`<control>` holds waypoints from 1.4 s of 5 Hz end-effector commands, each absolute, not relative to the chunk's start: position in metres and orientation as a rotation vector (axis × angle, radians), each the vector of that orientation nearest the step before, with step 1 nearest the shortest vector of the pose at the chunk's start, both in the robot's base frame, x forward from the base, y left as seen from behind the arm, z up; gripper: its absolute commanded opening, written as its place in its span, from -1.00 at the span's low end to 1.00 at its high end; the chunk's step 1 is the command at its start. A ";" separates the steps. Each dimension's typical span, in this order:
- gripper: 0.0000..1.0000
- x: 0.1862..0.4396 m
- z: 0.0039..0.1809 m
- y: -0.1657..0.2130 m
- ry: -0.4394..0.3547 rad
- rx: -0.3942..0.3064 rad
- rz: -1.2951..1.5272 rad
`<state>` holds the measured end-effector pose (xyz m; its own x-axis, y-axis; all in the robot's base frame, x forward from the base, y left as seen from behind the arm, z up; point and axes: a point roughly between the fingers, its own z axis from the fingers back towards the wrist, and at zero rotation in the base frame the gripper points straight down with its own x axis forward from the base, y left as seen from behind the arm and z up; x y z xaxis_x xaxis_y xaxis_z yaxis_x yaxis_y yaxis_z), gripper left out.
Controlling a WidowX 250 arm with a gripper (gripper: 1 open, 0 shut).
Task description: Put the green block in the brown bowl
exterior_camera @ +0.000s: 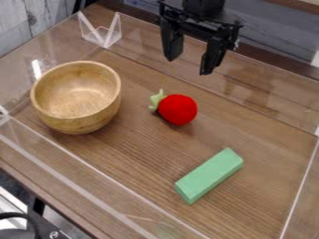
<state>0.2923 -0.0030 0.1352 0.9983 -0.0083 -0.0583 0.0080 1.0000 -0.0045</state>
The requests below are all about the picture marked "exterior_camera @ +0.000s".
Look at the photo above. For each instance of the green rectangular block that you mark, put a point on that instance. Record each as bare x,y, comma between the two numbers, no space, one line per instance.
208,175

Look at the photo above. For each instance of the clear acrylic table barrier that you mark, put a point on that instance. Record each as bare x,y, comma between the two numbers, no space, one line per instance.
109,179

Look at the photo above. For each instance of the clear acrylic corner bracket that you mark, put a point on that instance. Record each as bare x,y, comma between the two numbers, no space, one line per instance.
101,36

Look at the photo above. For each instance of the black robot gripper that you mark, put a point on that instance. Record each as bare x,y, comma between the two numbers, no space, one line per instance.
203,18

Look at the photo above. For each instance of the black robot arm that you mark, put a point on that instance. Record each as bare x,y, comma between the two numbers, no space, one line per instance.
202,19

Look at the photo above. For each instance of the red plush strawberry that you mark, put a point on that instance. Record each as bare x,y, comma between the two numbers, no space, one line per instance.
176,108

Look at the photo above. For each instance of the brown wooden bowl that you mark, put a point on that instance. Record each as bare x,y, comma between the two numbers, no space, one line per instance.
76,96

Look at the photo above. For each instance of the black table leg bracket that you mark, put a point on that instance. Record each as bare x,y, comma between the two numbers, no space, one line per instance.
47,229

